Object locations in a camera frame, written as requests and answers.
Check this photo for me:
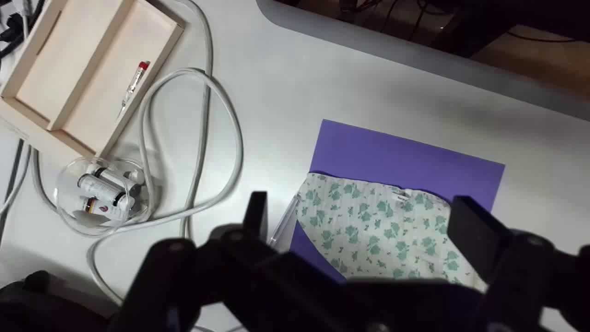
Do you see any light wooden tray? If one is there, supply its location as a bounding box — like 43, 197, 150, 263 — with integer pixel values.
0, 0, 190, 162

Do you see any round transparent dish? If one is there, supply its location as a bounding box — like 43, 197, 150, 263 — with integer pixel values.
54, 152, 164, 235

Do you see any thick gray cable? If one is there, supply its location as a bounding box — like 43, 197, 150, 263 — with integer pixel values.
33, 64, 247, 305

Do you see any red capped pen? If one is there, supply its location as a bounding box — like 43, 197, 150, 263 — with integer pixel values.
118, 58, 153, 115

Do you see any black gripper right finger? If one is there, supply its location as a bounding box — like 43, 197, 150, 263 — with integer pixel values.
446, 193, 515, 291

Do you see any white plug adapter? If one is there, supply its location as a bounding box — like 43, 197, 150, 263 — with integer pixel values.
74, 173, 138, 217
91, 160, 148, 193

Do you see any purple paper sheet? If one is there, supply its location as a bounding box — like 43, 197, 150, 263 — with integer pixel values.
288, 117, 507, 285

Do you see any green floral white cloth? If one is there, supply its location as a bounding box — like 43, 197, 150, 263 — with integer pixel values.
293, 171, 491, 293

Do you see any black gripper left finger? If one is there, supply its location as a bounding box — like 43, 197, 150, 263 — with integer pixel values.
242, 189, 271, 245

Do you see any thin gray cable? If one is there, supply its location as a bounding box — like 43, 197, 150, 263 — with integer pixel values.
179, 0, 216, 243

